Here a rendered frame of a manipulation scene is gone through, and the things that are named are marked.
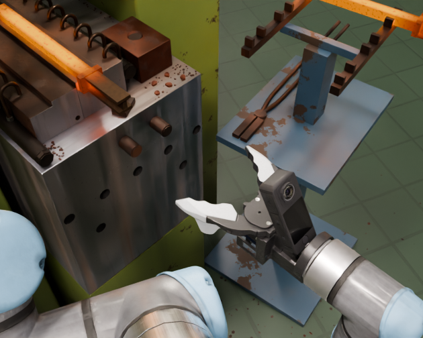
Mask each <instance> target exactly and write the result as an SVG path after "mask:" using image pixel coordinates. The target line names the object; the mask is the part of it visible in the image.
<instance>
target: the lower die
mask: <svg viewBox="0 0 423 338"><path fill-rule="evenodd" d="M0 2H2V3H4V4H6V5H7V6H8V7H10V8H11V9H12V10H14V11H15V12H16V13H18V14H19V15H21V16H22V17H23V18H25V19H26V20H28V21H29V22H30V23H32V24H33V25H34V26H36V27H37V28H38V29H39V30H41V31H42V32H44V33H45V34H46V35H48V36H49V37H51V38H52V39H53V40H55V41H56V42H58V43H59V44H60V45H61V46H63V47H64V48H66V49H67V50H68V51H69V52H71V53H72V54H74V55H75V56H76V57H78V58H79V59H81V60H82V61H83V62H84V63H86V64H88V65H89V66H90V67H93V66H95V65H97V64H98V65H99V66H100V67H101V68H102V71H103V75H104V76H106V77H107V78H108V79H109V80H111V81H113V82H114V83H115V84H116V85H118V86H119V87H121V88H122V89H123V90H125V91H126V92H127V89H126V81H125V76H124V69H123V64H122V61H121V60H120V59H118V58H117V57H115V56H114V55H113V54H111V53H109V52H108V51H107V58H103V57H102V52H103V48H102V47H101V46H100V45H98V44H96V43H95V42H94V41H92V48H88V45H87V42H88V39H89V38H88V37H87V36H85V35H83V34H82V33H81V32H78V38H74V36H73V33H74V30H75V29H74V27H72V26H71V25H69V24H67V23H66V22H64V28H63V29H61V28H60V20H61V18H59V17H57V16H56V15H55V14H53V13H51V18H52V19H48V18H47V12H48V10H47V9H46V8H45V7H43V6H41V5H40V4H39V6H38V7H39V10H38V11H36V10H35V7H34V5H35V1H34V0H27V2H23V0H0ZM0 70H2V71H3V72H4V73H5V74H6V76H7V79H8V81H9V82H10V81H13V82H16V83H17V84H18V85H19V86H20V89H21V91H22V95H20V96H19V95H17V91H16V89H15V87H13V86H10V87H7V88H6V89H5V90H4V91H3V96H4V98H5V101H6V103H7V106H8V108H9V111H10V113H11V115H13V117H14V118H15V119H16V120H17V121H18V122H19V123H20V124H22V125H23V126H24V127H25V128H26V129H27V130H28V131H29V132H30V133H31V134H32V135H33V136H34V137H35V138H36V139H38V140H39V141H40V142H41V143H42V144H43V143H44V142H47V141H48V140H49V139H51V138H53V137H54V136H56V135H58V134H60V133H61V132H63V131H64V130H66V129H68V128H70V127H71V126H73V125H74V124H76V123H78V122H80V121H81V120H83V119H84V118H86V117H88V116H90V115H91V114H93V113H94V112H96V111H98V110H100V109H101V108H103V107H104V106H106V104H104V103H103V102H101V101H100V100H99V99H98V98H97V97H95V96H94V95H92V94H91V93H90V92H87V93H85V94H83V93H82V92H81V91H80V90H79V85H78V82H77V78H76V77H75V76H73V75H72V74H71V73H69V72H68V71H67V70H65V69H64V68H63V67H62V66H60V65H59V64H58V63H56V62H55V61H53V59H51V58H50V57H48V56H47V55H46V54H45V53H43V52H42V51H41V50H39V49H38V48H37V47H35V46H34V45H33V44H31V43H30V42H29V41H27V40H26V39H25V38H24V37H22V36H21V35H19V34H18V33H17V32H16V31H15V30H13V29H12V28H10V27H9V26H8V25H7V24H6V23H4V22H3V21H1V20H0ZM3 84H4V82H3V79H2V76H1V75H0V87H1V86H2V85H3ZM0 106H2V104H1V102H0ZM2 107H3V106H2ZM78 115H80V119H79V120H76V119H75V118H76V116H78Z"/></svg>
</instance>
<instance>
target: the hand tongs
mask: <svg viewBox="0 0 423 338"><path fill-rule="evenodd" d="M339 24H340V20H338V21H337V22H336V23H335V24H334V25H333V26H332V27H331V28H330V29H329V30H328V32H327V33H326V34H325V35H324V36H325V37H328V36H329V35H330V34H331V33H332V32H333V31H334V30H335V29H336V27H337V26H338V25H339ZM349 26H350V24H349V23H347V24H346V25H345V26H344V27H343V28H342V29H341V31H340V32H339V33H338V34H337V35H336V36H335V37H334V39H333V40H337V39H338V38H339V37H340V36H341V35H342V34H343V33H344V32H345V31H346V30H347V28H348V27H349ZM301 61H302V60H301ZM301 61H300V62H299V63H298V64H297V65H296V66H295V67H294V69H293V70H292V71H291V72H290V73H289V74H288V75H287V76H286V77H285V78H284V79H283V80H282V81H281V82H280V83H279V84H278V86H277V87H276V88H275V89H274V90H273V91H272V93H271V94H270V95H269V96H268V98H267V99H266V101H265V102H264V104H263V106H262V108H261V109H258V110H256V111H255V112H254V115H252V114H250V115H249V116H248V117H247V118H246V119H245V120H244V121H243V122H242V123H241V124H240V125H239V126H238V127H237V128H236V129H235V130H234V132H233V133H232V136H233V137H235V138H237V139H239V138H240V140H241V141H243V142H247V141H248V140H249V139H250V138H251V137H252V136H253V135H254V134H255V133H256V132H257V130H258V129H259V128H260V127H261V126H262V125H263V123H264V119H266V117H267V113H268V112H269V111H270V110H272V109H273V108H275V107H276V106H277V105H278V104H279V103H280V102H281V101H282V100H283V99H284V98H285V97H286V96H287V95H288V94H289V93H290V92H291V91H292V90H293V89H294V88H295V87H296V85H297V84H298V82H299V77H298V78H297V79H296V80H295V82H294V83H293V84H292V85H291V86H290V87H289V88H288V89H287V90H286V91H285V92H284V93H283V94H282V95H281V96H280V97H279V98H278V99H277V100H276V101H275V102H274V103H273V104H271V105H269V106H268V104H269V102H270V101H271V99H272V98H273V97H274V96H275V94H276V93H277V92H278V91H279V89H280V88H281V87H282V86H283V85H284V84H285V83H286V82H287V81H288V80H289V79H290V78H291V77H292V76H293V74H294V73H295V72H296V71H297V70H298V69H299V68H300V66H301ZM267 106H268V107H267Z"/></svg>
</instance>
